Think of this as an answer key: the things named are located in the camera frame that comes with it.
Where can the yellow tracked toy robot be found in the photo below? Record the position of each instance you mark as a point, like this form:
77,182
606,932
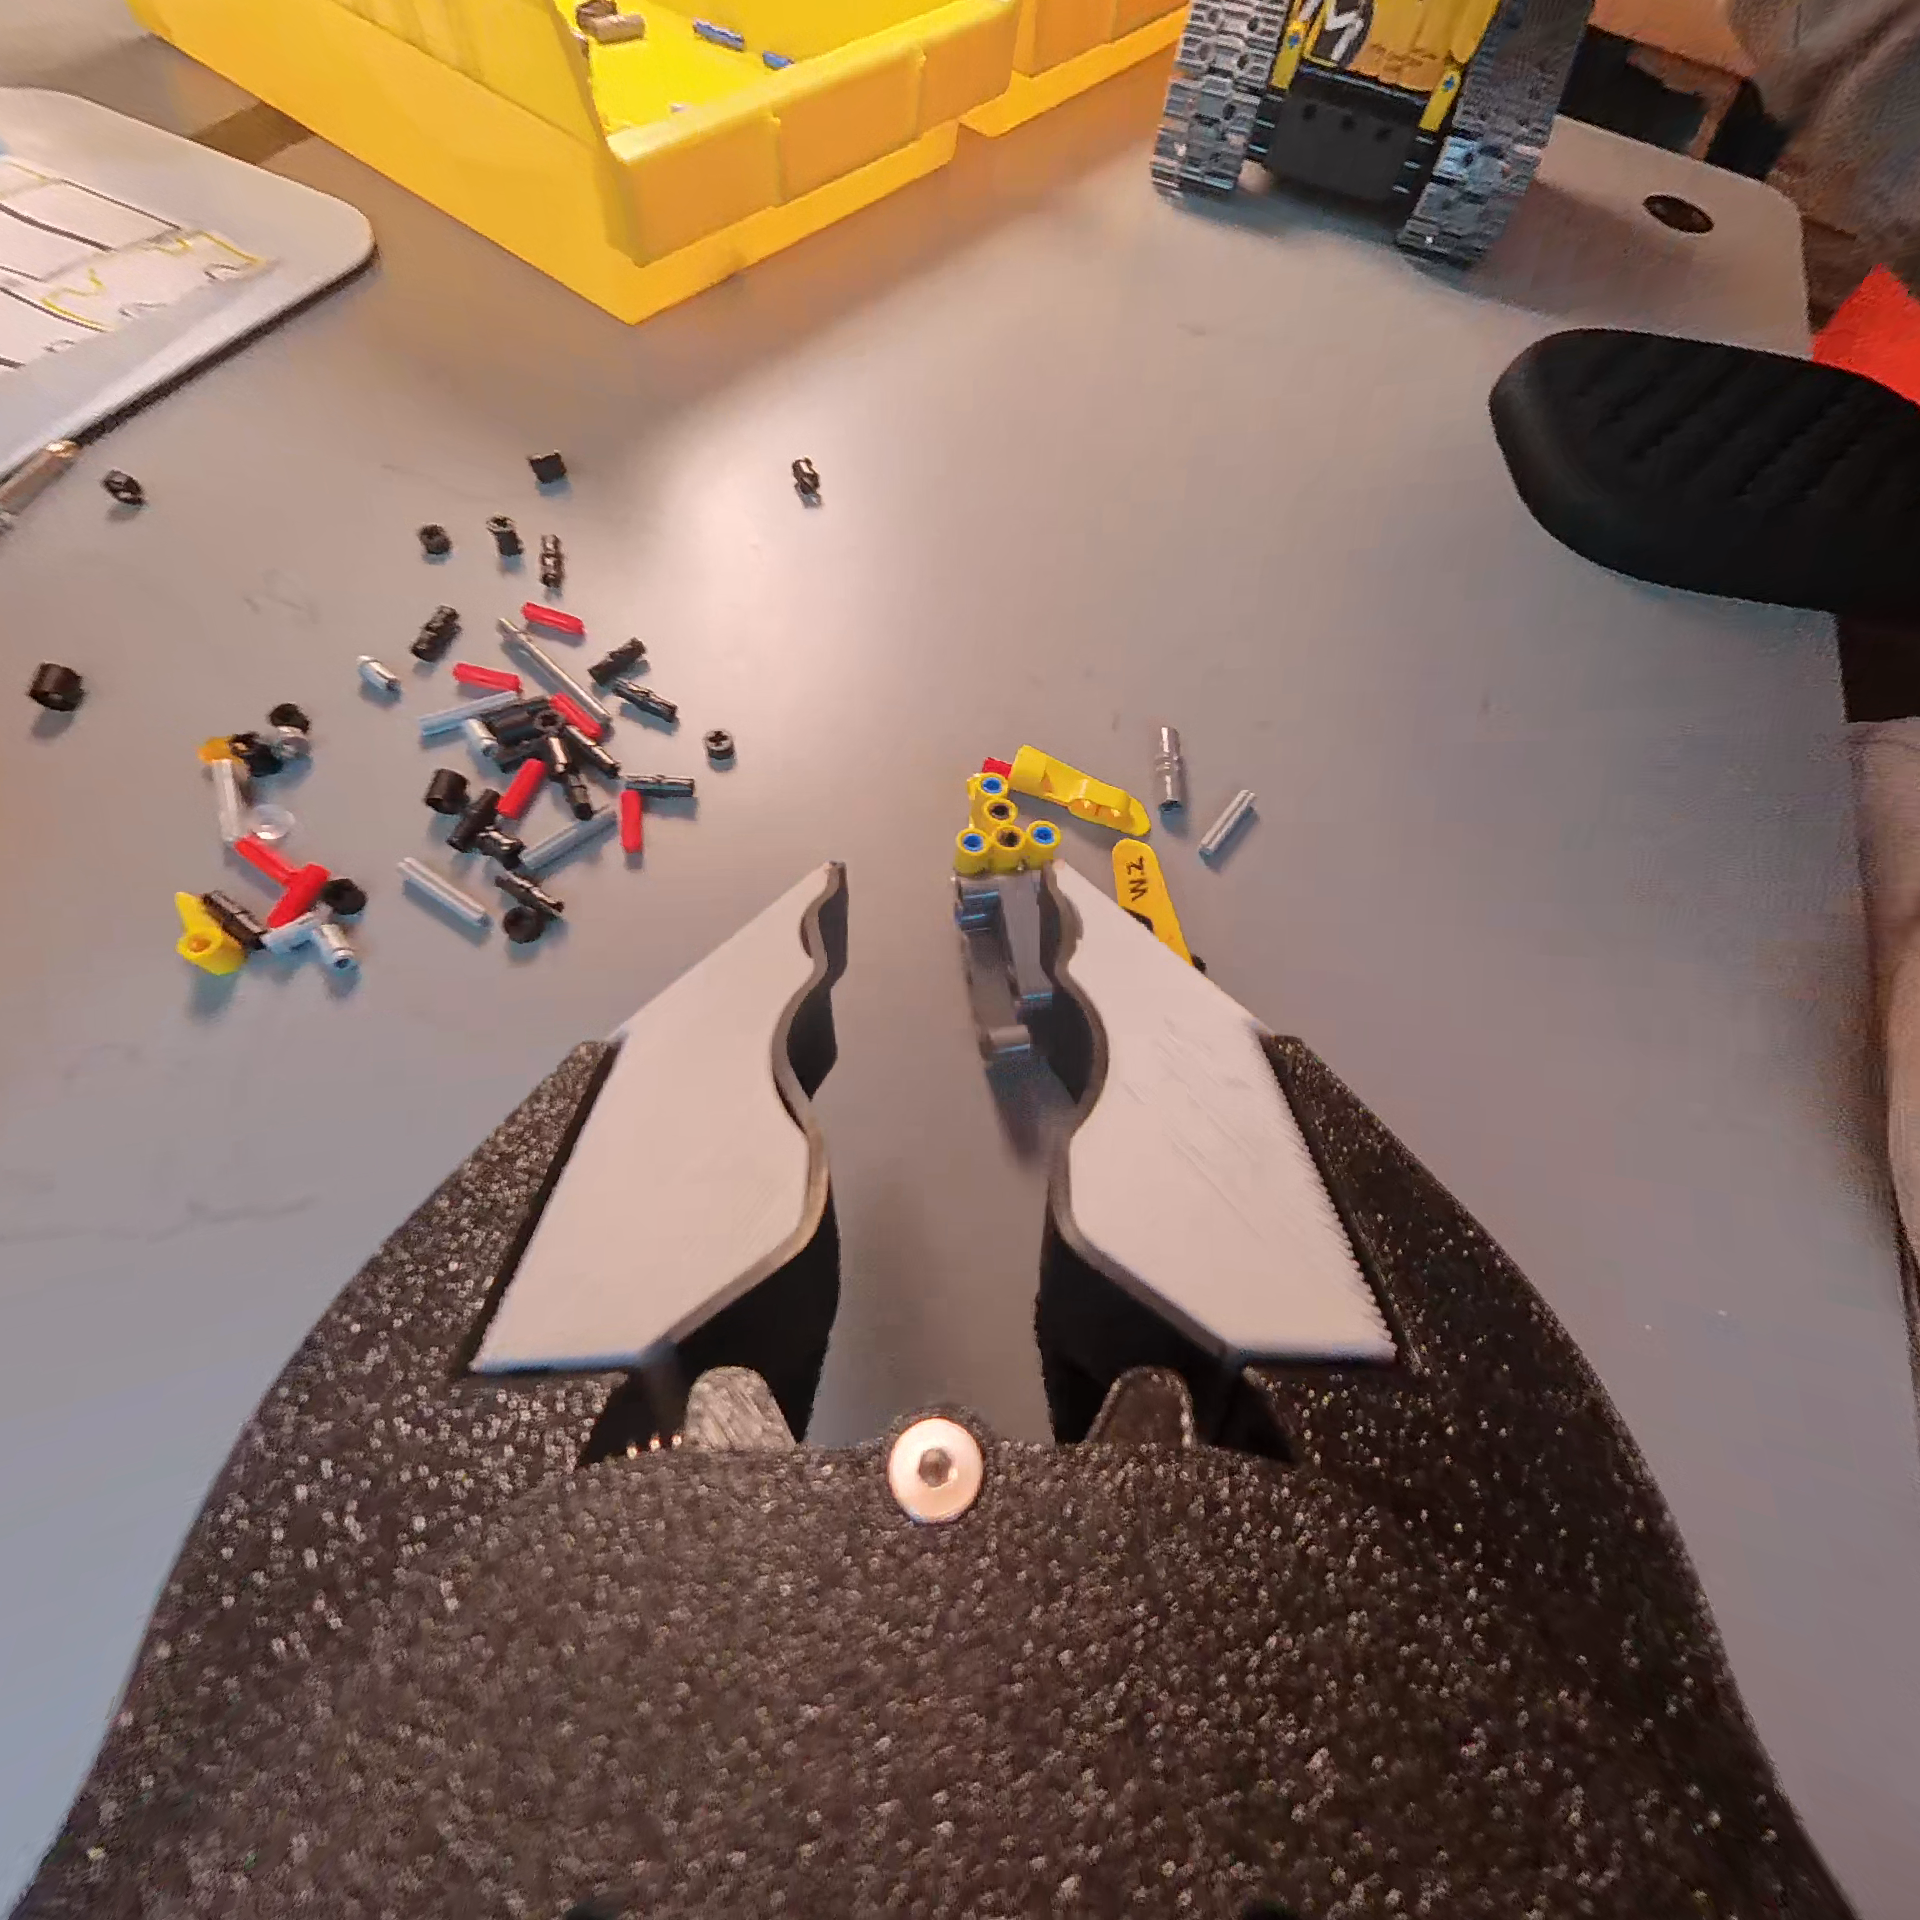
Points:
1365,121

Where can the grey brick assembly, blue pins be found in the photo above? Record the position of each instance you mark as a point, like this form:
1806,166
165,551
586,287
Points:
999,902

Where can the yellow plastic bin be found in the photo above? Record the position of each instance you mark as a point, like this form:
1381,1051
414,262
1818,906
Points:
1081,47
690,182

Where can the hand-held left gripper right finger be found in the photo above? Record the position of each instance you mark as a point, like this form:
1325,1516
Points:
1217,1186

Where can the yellow angled brick piece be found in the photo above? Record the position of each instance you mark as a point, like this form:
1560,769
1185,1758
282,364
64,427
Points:
1153,902

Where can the black armrest pad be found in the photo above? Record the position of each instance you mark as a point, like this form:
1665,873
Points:
1710,467

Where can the yellow brick arm piece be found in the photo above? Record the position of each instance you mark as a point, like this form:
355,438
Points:
1081,794

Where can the small pieces inside bin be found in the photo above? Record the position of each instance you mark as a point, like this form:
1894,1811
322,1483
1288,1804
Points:
616,25

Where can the person's beige sweatshirt torso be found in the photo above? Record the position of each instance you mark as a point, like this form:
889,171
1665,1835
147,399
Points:
1891,1019

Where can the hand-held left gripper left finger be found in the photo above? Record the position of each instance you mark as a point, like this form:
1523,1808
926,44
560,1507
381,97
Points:
662,1186

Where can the grey desk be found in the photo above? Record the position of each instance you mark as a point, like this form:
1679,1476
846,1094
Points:
1201,510

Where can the scattered small building pieces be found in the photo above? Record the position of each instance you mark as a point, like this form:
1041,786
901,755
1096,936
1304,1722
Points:
497,766

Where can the white instruction sheet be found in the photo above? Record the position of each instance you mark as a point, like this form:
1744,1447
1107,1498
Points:
135,270

